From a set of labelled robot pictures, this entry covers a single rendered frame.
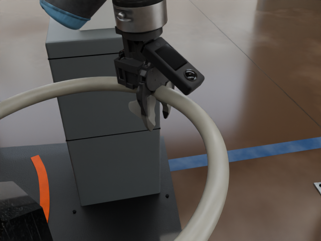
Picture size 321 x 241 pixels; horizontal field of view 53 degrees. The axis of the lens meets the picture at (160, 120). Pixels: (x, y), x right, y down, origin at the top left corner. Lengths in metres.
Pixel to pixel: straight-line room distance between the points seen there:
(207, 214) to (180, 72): 0.26
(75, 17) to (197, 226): 0.45
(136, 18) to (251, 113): 1.86
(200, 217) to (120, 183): 1.20
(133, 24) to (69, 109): 0.80
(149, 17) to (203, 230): 0.33
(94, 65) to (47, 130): 1.08
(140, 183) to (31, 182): 0.60
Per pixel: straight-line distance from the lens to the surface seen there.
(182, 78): 0.56
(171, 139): 2.02
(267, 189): 1.81
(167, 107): 0.68
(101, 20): 1.25
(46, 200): 1.74
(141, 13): 0.54
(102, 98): 1.28
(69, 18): 0.66
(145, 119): 0.64
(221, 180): 0.44
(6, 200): 0.84
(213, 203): 0.41
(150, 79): 0.59
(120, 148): 1.44
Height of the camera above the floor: 1.27
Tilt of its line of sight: 36 degrees down
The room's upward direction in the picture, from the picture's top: straight up
